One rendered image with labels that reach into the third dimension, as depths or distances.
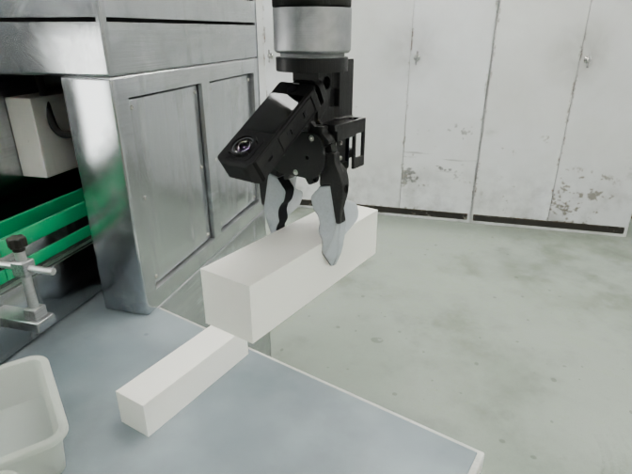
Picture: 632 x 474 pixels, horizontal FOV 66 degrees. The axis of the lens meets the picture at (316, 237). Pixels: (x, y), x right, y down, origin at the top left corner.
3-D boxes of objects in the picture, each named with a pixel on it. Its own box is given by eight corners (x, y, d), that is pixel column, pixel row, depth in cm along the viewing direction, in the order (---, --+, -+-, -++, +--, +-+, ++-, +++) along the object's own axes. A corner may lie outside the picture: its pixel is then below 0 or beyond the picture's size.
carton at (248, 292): (375, 253, 63) (377, 209, 61) (252, 343, 45) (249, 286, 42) (335, 242, 66) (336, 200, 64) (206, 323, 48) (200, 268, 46)
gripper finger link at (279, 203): (305, 237, 60) (323, 170, 55) (274, 253, 56) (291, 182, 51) (285, 225, 61) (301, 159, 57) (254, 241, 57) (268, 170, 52)
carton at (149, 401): (248, 354, 92) (246, 326, 90) (148, 436, 73) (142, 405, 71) (224, 343, 95) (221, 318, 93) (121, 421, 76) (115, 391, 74)
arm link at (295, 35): (323, 5, 41) (250, 7, 45) (323, 62, 43) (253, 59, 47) (366, 8, 47) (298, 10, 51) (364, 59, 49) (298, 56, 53)
